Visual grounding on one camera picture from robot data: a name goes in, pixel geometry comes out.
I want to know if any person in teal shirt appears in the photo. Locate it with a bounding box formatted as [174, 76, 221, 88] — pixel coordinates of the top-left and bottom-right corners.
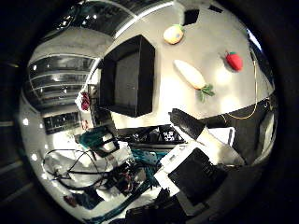
[78, 126, 110, 149]

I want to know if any thin yellow cable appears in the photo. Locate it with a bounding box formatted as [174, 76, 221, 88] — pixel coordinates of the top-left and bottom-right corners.
[220, 59, 260, 123]

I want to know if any dark metal shelf rack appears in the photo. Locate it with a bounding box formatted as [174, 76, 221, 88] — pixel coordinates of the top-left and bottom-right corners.
[88, 83, 110, 125]

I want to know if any black cable tangle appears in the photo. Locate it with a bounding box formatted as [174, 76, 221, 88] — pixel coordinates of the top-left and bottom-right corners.
[41, 148, 110, 190]

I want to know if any black and white marker tag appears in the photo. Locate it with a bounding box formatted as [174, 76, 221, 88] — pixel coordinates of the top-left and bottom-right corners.
[162, 130, 176, 143]

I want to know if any red plush apple toy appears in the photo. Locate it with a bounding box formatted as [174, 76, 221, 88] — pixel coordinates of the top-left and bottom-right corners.
[224, 50, 245, 73]

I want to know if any long plush radish toy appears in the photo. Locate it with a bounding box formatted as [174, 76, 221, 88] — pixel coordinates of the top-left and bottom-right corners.
[173, 59, 217, 104]

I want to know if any red hanging cloth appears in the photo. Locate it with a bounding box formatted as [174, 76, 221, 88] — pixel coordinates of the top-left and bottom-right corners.
[79, 91, 92, 112]

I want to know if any monitor with blue screen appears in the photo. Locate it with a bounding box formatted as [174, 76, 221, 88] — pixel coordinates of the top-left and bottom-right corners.
[247, 29, 263, 52]

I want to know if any black square container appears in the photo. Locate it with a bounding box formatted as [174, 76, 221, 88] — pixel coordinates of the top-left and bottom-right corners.
[98, 34, 156, 119]

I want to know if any flat black square pad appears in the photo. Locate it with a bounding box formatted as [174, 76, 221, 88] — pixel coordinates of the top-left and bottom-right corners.
[182, 8, 201, 26]

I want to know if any yellow plush pineapple toy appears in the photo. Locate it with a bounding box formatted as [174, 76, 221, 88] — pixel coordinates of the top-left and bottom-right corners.
[163, 23, 186, 46]

